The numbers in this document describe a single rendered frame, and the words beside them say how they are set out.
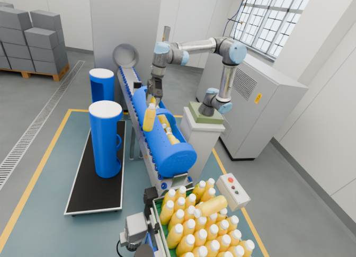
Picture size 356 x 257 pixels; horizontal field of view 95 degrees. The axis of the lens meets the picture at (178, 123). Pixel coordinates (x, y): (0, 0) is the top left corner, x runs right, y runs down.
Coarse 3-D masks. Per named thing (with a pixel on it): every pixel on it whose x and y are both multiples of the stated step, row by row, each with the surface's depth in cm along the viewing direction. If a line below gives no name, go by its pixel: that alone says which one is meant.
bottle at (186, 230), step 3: (186, 222) 85; (183, 225) 85; (186, 225) 83; (183, 228) 84; (186, 228) 83; (189, 228) 82; (192, 228) 82; (183, 231) 84; (186, 231) 83; (189, 231) 82; (192, 231) 83; (183, 234) 85; (186, 234) 83; (192, 234) 84; (180, 240) 89
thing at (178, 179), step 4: (184, 172) 112; (176, 176) 107; (180, 176) 108; (184, 176) 111; (172, 180) 109; (176, 180) 110; (180, 180) 112; (184, 180) 114; (172, 184) 111; (176, 184) 114; (180, 184) 116
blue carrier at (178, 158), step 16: (144, 96) 147; (144, 112) 135; (160, 112) 129; (160, 128) 116; (176, 128) 140; (160, 144) 108; (176, 144) 105; (160, 160) 103; (176, 160) 106; (192, 160) 114
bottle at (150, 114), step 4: (148, 108) 99; (148, 112) 99; (152, 112) 99; (148, 116) 100; (152, 116) 100; (144, 120) 104; (148, 120) 102; (152, 120) 103; (144, 124) 105; (148, 124) 103; (152, 124) 105; (144, 128) 106; (148, 128) 106; (152, 128) 108
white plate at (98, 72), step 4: (96, 68) 213; (100, 68) 215; (92, 72) 202; (96, 72) 204; (100, 72) 207; (104, 72) 209; (108, 72) 212; (112, 72) 215; (96, 76) 196; (100, 76) 198; (104, 76) 200; (108, 76) 202
